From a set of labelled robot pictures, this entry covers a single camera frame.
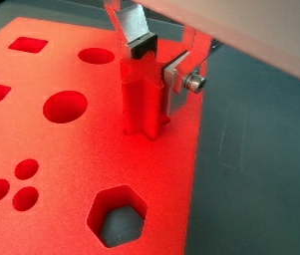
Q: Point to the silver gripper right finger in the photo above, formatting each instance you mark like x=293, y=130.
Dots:
x=183, y=72

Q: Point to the red star peg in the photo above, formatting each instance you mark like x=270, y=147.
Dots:
x=142, y=90

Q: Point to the red shape sorter block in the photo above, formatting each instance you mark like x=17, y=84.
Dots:
x=84, y=190

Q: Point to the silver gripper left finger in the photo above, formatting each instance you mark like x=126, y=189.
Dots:
x=128, y=20

